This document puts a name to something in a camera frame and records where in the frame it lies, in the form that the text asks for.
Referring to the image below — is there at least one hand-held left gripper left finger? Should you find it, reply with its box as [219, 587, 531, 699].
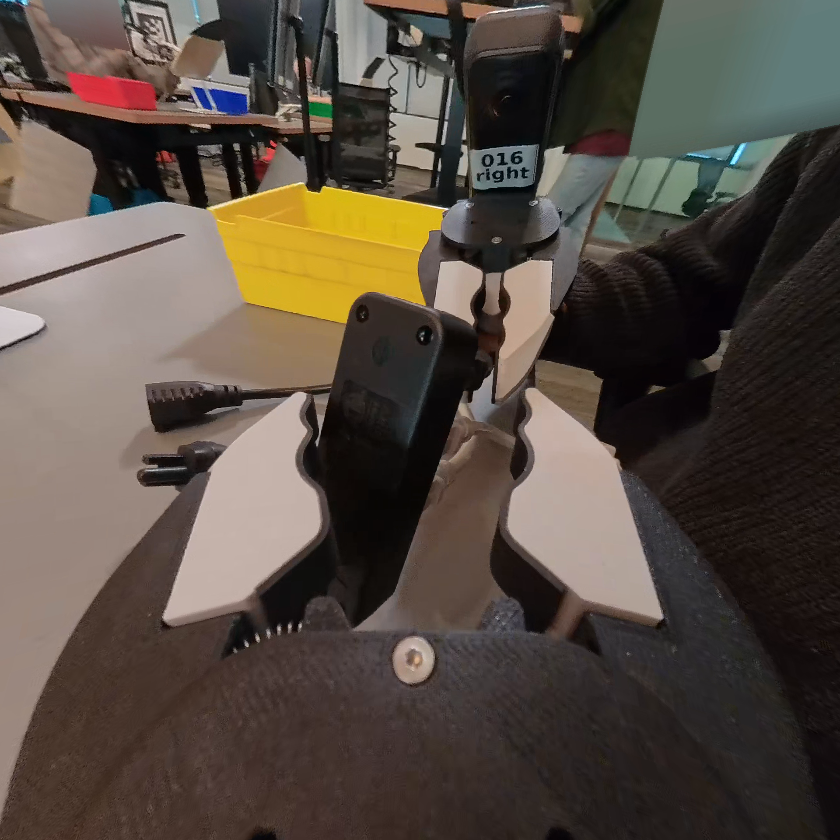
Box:
[161, 391, 330, 627]

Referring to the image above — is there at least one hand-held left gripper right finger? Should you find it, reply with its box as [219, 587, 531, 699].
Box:
[499, 387, 666, 641]

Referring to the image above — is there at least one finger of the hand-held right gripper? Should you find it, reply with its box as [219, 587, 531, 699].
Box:
[433, 261, 490, 328]
[492, 260, 557, 404]

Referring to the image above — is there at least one white power cord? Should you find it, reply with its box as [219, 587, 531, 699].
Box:
[425, 402, 521, 526]

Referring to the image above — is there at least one black socket block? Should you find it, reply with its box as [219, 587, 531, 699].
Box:
[317, 292, 480, 621]

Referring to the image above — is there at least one yellow plastic bin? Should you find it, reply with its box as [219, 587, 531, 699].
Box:
[207, 182, 450, 326]

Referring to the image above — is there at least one grey desk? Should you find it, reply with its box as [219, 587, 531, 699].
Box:
[0, 200, 592, 782]

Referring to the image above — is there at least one black three-prong plug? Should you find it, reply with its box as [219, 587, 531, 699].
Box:
[136, 440, 228, 488]

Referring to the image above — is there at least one black mesh office chair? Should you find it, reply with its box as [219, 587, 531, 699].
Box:
[331, 82, 396, 194]

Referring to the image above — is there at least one person's torso in black sweater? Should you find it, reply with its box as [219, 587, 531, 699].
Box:
[594, 125, 840, 840]

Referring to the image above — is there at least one white leaning panel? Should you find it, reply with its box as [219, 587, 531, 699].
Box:
[252, 141, 311, 196]
[10, 121, 98, 223]

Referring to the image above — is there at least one black monitor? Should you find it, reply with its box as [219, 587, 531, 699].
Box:
[217, 0, 339, 112]

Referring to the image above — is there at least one blue plastic bin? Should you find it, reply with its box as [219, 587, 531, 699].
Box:
[190, 84, 250, 114]

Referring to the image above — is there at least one wooden work table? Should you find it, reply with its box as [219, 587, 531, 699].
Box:
[0, 85, 336, 210]

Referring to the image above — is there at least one blue bag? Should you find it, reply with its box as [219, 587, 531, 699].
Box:
[88, 189, 156, 215]

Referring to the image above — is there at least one framed code sign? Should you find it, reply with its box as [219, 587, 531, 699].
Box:
[125, 0, 178, 63]

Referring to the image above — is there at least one red parts bin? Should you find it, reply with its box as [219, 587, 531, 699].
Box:
[67, 72, 158, 111]

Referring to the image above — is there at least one coiled desk cable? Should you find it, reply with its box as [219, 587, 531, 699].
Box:
[386, 56, 403, 173]

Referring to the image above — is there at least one black angled plug cord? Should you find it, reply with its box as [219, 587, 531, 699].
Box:
[144, 379, 334, 434]

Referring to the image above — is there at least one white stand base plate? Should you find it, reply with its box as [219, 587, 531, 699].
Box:
[0, 305, 47, 350]

